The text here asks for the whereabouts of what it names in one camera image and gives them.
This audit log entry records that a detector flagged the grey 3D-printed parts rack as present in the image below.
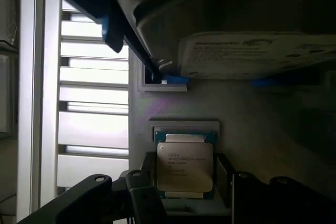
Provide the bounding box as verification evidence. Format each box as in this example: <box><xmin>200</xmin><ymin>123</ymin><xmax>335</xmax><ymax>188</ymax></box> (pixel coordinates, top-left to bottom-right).
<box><xmin>128</xmin><ymin>0</ymin><xmax>336</xmax><ymax>224</ymax></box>

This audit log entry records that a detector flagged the white slotted rack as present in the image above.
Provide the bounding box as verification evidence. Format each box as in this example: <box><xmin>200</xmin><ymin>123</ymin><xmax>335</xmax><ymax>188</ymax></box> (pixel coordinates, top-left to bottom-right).
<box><xmin>18</xmin><ymin>0</ymin><xmax>130</xmax><ymax>224</ymax></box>

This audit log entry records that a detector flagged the Seagate hard disk drive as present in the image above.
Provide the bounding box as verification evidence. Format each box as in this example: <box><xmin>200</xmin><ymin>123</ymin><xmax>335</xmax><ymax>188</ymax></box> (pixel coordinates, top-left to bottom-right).
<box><xmin>177</xmin><ymin>31</ymin><xmax>336</xmax><ymax>79</ymax></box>

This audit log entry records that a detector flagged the blue and black disk bracket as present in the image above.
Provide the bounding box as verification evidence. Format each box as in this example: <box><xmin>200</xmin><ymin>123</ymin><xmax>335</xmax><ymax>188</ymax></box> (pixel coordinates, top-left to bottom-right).
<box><xmin>36</xmin><ymin>0</ymin><xmax>190</xmax><ymax>85</ymax></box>

